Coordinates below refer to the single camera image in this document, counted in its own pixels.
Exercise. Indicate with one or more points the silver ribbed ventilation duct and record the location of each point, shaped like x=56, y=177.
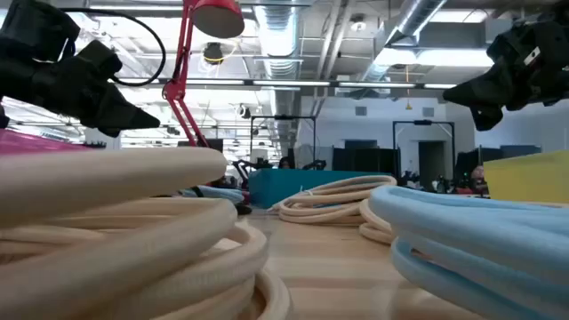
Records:
x=278, y=35

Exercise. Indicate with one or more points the white table lamp shade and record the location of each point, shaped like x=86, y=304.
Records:
x=258, y=156

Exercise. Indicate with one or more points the blue plastic bin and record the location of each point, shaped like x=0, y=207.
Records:
x=275, y=186

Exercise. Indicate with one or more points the silver smooth ventilation duct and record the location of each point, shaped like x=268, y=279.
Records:
x=415, y=15

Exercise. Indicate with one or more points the black metal frame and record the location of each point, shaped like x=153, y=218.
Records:
x=422, y=122
x=284, y=117

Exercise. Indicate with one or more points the black background robot arm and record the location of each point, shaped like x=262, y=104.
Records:
x=313, y=165
x=242, y=166

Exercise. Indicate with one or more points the red desk lamp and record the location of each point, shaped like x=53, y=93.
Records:
x=218, y=18

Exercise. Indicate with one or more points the yellow hanging pendant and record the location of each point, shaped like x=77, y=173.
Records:
x=408, y=106

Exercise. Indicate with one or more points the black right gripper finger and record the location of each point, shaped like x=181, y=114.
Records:
x=480, y=98
x=480, y=86

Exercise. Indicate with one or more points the bright ceiling light panel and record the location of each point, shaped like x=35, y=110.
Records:
x=444, y=58

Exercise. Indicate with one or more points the yellow translucent plastic bin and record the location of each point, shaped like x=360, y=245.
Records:
x=529, y=178

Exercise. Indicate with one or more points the person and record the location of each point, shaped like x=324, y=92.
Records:
x=285, y=163
x=478, y=178

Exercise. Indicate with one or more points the black room partition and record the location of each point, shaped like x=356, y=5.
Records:
x=364, y=160

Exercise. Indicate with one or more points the ceiling light strip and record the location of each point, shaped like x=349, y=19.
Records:
x=378, y=84
x=440, y=85
x=289, y=83

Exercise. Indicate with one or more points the red translucent plastic bin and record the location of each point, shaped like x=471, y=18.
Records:
x=26, y=142

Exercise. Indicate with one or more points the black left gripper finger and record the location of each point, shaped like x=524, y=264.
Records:
x=115, y=100
x=124, y=122

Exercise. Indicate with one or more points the black ceiling device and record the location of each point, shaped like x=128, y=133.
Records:
x=213, y=52

